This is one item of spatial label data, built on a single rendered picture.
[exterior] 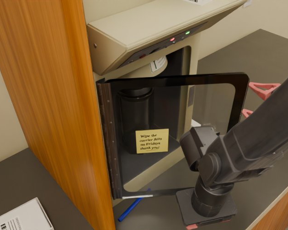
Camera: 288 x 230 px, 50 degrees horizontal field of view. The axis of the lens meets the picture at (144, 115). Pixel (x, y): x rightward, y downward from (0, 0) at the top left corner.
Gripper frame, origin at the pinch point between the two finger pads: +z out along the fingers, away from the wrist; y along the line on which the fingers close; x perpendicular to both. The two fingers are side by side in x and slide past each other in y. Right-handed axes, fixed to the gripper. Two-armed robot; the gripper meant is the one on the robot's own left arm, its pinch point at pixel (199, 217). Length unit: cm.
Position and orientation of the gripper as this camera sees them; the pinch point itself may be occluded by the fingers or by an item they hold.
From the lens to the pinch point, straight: 70.1
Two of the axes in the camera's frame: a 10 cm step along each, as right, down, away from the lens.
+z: 0.0, 6.0, 8.0
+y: -9.8, 1.7, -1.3
